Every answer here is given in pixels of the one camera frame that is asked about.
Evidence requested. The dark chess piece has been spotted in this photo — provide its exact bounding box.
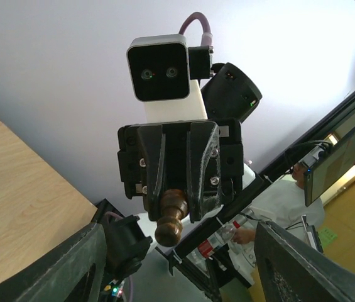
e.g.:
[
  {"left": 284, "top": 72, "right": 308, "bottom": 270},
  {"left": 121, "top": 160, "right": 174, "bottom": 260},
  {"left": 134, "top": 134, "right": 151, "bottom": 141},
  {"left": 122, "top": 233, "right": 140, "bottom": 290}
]
[{"left": 155, "top": 189, "right": 188, "bottom": 247}]

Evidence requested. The black enclosure frame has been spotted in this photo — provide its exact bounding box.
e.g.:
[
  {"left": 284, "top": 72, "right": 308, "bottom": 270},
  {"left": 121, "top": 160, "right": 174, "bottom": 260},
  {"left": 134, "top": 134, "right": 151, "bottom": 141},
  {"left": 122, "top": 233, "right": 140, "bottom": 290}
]
[{"left": 92, "top": 75, "right": 355, "bottom": 302}]

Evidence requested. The black monitor outside enclosure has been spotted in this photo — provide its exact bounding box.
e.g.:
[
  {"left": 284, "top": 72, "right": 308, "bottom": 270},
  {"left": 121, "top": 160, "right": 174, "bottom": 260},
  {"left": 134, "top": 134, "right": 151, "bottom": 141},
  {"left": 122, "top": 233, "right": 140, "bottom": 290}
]
[{"left": 304, "top": 127, "right": 355, "bottom": 207}]

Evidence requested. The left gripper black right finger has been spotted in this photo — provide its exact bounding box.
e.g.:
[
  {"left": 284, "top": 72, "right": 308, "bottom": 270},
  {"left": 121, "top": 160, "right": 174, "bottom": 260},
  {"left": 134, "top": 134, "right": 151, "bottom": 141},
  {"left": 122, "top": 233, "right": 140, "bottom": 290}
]
[{"left": 254, "top": 221, "right": 355, "bottom": 302}]

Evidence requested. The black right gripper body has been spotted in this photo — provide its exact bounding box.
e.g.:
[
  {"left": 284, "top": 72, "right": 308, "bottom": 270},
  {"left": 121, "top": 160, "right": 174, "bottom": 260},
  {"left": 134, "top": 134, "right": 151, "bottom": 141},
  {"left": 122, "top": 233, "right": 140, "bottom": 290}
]
[{"left": 116, "top": 118, "right": 244, "bottom": 211}]

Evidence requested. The person in white shirt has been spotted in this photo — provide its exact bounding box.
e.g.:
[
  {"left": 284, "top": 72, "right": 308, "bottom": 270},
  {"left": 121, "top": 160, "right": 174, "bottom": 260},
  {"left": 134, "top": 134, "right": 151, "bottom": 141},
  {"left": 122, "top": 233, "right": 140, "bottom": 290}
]
[{"left": 227, "top": 162, "right": 325, "bottom": 284}]

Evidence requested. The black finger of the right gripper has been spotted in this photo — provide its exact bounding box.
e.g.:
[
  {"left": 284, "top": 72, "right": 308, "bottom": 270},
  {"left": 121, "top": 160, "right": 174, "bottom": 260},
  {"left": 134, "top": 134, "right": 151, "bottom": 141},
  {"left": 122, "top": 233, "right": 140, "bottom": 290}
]
[
  {"left": 137, "top": 125, "right": 166, "bottom": 221},
  {"left": 187, "top": 121, "right": 221, "bottom": 222}
]

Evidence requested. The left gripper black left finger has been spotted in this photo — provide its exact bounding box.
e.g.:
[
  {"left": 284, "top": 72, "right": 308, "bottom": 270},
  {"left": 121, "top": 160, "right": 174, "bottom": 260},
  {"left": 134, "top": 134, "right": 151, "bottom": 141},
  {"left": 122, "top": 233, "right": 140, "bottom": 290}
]
[{"left": 0, "top": 223, "right": 106, "bottom": 301}]

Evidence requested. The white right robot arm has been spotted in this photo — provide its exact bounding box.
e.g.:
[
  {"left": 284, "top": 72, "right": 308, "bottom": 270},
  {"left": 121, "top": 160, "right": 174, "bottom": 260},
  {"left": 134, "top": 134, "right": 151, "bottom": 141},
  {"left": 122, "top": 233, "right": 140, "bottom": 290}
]
[{"left": 117, "top": 63, "right": 262, "bottom": 247}]

